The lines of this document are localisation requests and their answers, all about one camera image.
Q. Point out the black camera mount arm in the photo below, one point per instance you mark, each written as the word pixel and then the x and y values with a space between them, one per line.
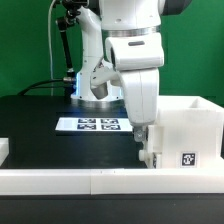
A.
pixel 63 23

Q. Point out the white fiducial marker sheet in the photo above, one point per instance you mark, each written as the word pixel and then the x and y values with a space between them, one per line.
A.
pixel 72 124

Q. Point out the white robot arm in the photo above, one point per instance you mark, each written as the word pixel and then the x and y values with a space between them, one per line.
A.
pixel 122 54

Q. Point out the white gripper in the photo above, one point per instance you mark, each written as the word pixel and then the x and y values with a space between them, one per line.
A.
pixel 140 91

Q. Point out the white drawer cabinet frame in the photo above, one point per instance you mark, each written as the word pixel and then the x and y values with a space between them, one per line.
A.
pixel 192 132

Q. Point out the white front drawer box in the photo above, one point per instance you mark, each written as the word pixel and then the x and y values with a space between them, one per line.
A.
pixel 151 159

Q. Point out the white drawer box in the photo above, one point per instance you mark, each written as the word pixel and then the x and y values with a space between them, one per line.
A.
pixel 151 159
pixel 154 142

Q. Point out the white fence wall frame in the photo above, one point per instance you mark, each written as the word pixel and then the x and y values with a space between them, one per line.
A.
pixel 112 181

